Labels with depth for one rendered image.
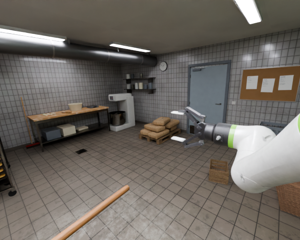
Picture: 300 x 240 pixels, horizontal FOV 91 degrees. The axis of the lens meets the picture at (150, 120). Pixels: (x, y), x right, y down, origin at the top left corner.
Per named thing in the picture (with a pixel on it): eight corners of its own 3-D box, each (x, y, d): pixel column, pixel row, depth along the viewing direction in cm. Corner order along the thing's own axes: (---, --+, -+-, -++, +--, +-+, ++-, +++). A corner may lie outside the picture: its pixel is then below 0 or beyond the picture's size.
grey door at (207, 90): (223, 142, 412) (230, 59, 357) (185, 134, 485) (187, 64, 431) (224, 140, 418) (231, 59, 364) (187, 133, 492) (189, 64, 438)
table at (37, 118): (41, 153, 389) (33, 120, 366) (34, 145, 440) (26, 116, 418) (111, 130, 547) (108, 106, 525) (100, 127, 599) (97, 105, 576)
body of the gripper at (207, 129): (213, 125, 58) (191, 122, 64) (212, 145, 60) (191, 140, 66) (219, 121, 63) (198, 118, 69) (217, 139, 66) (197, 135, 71)
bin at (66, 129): (64, 136, 439) (62, 128, 433) (57, 133, 470) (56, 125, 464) (76, 133, 465) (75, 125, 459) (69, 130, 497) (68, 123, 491)
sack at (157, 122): (163, 126, 423) (163, 121, 419) (152, 125, 438) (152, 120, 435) (170, 121, 476) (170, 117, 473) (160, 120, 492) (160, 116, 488)
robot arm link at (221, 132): (233, 142, 63) (235, 121, 61) (225, 152, 55) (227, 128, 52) (218, 139, 67) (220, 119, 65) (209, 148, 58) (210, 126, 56)
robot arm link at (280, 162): (392, 115, 22) (300, 94, 25) (410, 192, 17) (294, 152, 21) (264, 169, 53) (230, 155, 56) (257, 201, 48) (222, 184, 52)
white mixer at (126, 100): (116, 132, 525) (113, 95, 492) (106, 129, 568) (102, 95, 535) (136, 125, 598) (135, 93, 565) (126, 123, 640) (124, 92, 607)
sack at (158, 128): (165, 130, 436) (165, 125, 432) (157, 133, 413) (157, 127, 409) (152, 126, 481) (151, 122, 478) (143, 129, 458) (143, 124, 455)
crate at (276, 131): (298, 138, 268) (300, 130, 264) (258, 132, 307) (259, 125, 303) (296, 132, 297) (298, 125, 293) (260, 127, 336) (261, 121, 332)
